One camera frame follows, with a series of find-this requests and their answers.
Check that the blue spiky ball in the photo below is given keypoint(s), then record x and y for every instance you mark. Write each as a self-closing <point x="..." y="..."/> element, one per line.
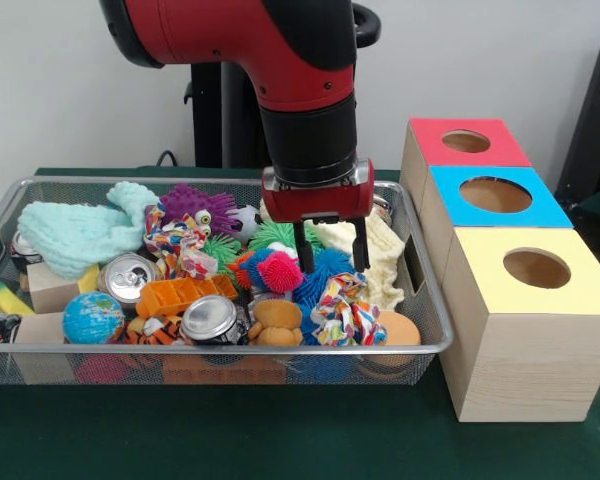
<point x="330" y="270"/>

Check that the purple spiky ball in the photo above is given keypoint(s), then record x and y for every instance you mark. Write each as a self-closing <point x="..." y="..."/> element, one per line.
<point x="200" y="202"/>

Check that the cream cloth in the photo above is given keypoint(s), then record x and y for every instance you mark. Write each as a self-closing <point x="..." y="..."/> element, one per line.
<point x="380" y="280"/>

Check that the orange plastic crate toy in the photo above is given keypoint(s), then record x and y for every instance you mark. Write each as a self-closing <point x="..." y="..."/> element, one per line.
<point x="180" y="295"/>

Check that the small soccer ball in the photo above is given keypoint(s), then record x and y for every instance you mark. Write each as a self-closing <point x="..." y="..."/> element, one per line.
<point x="245" y="220"/>

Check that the orange plush toy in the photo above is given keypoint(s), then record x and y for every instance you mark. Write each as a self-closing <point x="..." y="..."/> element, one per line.
<point x="277" y="320"/>

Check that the wooden box with three holes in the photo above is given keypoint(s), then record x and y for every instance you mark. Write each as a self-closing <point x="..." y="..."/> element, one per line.
<point x="530" y="360"/>

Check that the mint green cloth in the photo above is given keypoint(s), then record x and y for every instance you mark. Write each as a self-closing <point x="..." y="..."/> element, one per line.
<point x="75" y="235"/>

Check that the silver drink can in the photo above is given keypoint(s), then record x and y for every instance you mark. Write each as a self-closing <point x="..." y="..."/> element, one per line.
<point x="210" y="320"/>
<point x="125" y="280"/>

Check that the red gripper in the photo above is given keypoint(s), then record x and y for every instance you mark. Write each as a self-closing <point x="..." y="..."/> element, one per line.
<point x="320" y="202"/>

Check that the silver mesh bin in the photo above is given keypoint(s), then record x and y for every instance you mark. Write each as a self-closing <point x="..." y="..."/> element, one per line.
<point x="330" y="372"/>

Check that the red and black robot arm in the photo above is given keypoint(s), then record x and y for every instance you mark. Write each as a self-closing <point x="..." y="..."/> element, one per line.
<point x="260" y="40"/>

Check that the blue globe ball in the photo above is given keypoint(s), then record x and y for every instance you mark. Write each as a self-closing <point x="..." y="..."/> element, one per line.
<point x="92" y="317"/>

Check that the pink spiky ball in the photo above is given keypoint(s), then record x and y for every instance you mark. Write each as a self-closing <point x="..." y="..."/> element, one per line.
<point x="280" y="270"/>

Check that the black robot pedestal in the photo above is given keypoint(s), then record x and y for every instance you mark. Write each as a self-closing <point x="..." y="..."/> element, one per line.
<point x="205" y="125"/>

